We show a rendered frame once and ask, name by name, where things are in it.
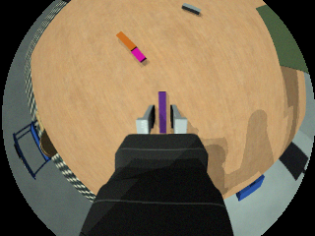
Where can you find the small magenta block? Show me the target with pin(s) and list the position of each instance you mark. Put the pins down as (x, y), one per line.
(139, 55)

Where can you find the purple rod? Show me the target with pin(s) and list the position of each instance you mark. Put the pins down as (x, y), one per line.
(162, 111)

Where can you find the orange rod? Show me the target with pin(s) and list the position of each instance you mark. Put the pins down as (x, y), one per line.
(126, 41)

